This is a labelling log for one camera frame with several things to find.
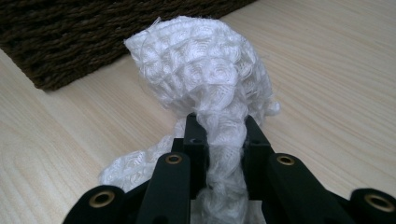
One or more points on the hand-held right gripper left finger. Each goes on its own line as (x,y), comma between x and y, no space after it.
(197,149)

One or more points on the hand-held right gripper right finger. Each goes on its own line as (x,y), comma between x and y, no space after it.
(257,149)

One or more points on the white waffle cloth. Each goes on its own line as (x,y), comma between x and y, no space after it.
(202,68)

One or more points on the brown woven basket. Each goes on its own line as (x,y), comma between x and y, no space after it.
(77,37)

